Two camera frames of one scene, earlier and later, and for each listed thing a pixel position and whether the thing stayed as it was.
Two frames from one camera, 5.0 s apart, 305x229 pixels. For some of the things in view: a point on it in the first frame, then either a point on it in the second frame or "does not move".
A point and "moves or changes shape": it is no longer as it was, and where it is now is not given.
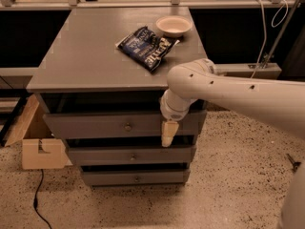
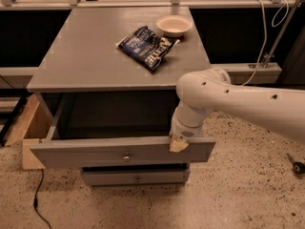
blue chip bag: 146,47 does not move
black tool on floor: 294,163 does not move
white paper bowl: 173,26 does not move
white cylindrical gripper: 171,113 → 185,130
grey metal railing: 258,71 does not move
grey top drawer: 87,126 moves or changes shape
